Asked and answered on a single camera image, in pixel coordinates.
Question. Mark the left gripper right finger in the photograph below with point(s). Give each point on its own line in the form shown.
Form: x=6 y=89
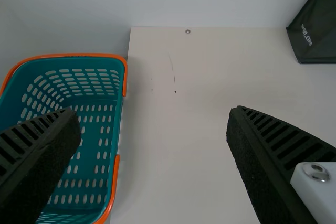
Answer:
x=265 y=155

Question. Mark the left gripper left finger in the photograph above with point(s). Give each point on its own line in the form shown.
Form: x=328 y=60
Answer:
x=29 y=161

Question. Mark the teal shopping basket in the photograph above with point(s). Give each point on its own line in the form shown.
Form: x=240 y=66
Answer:
x=89 y=98

